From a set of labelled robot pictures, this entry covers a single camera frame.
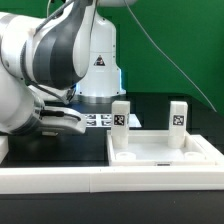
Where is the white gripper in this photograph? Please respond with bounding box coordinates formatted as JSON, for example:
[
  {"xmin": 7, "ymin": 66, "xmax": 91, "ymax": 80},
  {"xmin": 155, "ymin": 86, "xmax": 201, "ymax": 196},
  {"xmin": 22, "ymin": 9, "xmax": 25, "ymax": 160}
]
[{"xmin": 40, "ymin": 106, "xmax": 87, "ymax": 134}]

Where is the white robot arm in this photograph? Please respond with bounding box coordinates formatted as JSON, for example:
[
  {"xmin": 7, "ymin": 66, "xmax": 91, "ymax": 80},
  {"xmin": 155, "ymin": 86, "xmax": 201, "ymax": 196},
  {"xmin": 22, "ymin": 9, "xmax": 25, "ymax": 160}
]
[{"xmin": 0, "ymin": 0, "xmax": 137, "ymax": 135}]

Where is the white square table top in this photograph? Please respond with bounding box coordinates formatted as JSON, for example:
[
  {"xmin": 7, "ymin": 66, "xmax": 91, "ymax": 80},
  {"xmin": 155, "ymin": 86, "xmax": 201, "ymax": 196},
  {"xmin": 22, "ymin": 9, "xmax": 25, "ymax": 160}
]
[{"xmin": 107, "ymin": 130, "xmax": 224, "ymax": 166}]

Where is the white base tag plate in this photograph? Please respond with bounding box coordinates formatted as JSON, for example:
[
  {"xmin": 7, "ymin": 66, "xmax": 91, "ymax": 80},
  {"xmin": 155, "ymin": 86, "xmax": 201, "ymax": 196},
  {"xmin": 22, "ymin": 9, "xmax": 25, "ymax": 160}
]
[{"xmin": 85, "ymin": 114, "xmax": 141, "ymax": 128}]

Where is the white U-shaped obstacle fence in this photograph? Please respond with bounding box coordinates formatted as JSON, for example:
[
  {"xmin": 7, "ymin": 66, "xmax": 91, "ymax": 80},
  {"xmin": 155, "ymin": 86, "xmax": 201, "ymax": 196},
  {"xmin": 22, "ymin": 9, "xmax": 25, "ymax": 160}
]
[{"xmin": 0, "ymin": 134, "xmax": 224, "ymax": 195}]

